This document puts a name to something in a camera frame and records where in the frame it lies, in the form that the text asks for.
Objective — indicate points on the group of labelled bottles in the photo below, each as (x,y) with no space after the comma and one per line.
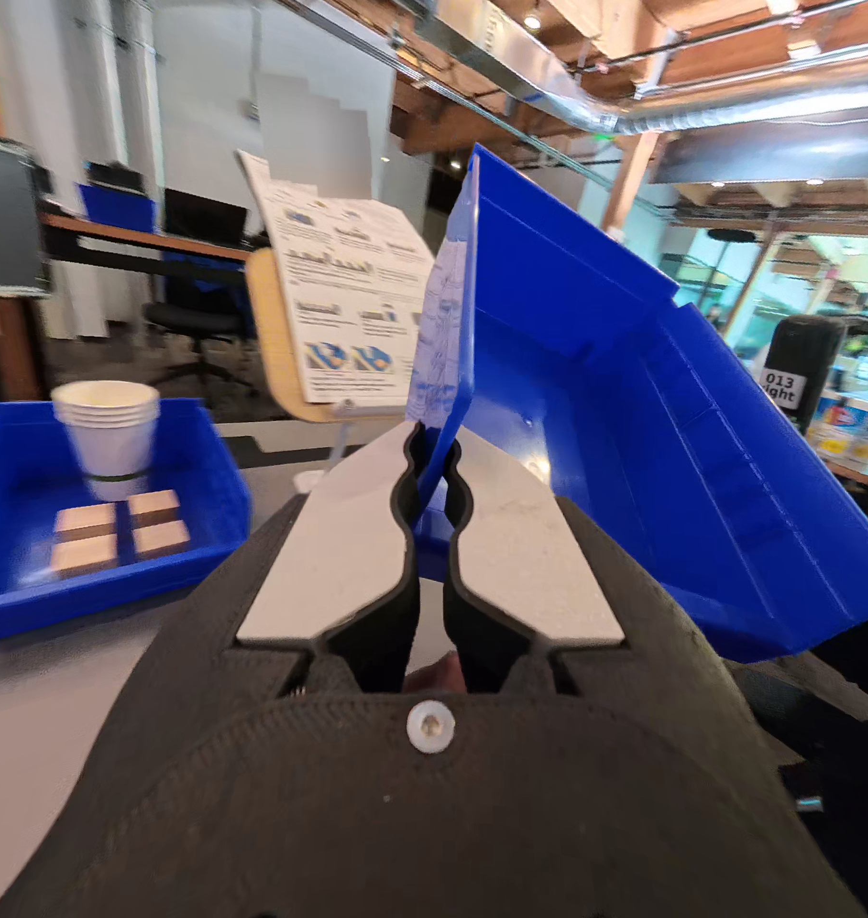
(850,430)

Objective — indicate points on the silver ventilation duct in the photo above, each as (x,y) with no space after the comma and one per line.
(548,72)

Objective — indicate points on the printed instruction sheet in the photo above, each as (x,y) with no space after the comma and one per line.
(333,287)

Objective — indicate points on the wooden top office desk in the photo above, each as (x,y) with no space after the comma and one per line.
(118,235)

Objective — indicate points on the blue plastic bin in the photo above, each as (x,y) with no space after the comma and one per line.
(584,358)
(118,211)
(211,502)

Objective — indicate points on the grey desk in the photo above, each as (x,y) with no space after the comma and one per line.
(46,717)

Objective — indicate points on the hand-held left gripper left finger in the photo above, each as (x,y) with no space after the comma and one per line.
(326,566)

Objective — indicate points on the wooden cube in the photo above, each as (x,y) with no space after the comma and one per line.
(82,556)
(154,505)
(161,538)
(86,518)

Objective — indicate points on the white paper cup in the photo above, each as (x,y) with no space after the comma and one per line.
(107,425)
(104,394)
(114,459)
(107,418)

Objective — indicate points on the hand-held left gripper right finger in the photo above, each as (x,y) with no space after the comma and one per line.
(534,566)

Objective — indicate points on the black office chair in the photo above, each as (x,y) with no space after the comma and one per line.
(190,315)

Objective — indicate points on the dark framed board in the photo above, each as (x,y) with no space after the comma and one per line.
(7,215)

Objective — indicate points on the black computer monitor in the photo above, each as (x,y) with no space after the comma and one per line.
(204,219)

